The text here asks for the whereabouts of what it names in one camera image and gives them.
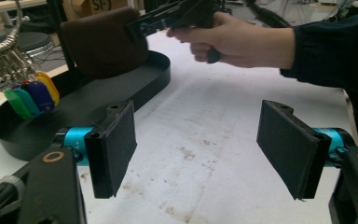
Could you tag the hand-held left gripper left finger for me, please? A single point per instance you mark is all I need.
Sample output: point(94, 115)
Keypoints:
point(115, 149)

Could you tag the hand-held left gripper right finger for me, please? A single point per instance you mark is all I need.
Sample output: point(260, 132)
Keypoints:
point(289, 149)

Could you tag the brown zip pouch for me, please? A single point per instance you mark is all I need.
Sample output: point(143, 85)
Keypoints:
point(105, 46)

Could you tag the black oval tray key rack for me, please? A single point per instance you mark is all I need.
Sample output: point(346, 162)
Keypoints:
point(84, 105)

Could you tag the cardboard box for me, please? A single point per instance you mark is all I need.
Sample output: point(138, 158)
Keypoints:
point(87, 7)

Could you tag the black round stool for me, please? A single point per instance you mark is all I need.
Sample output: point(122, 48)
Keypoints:
point(31, 40)

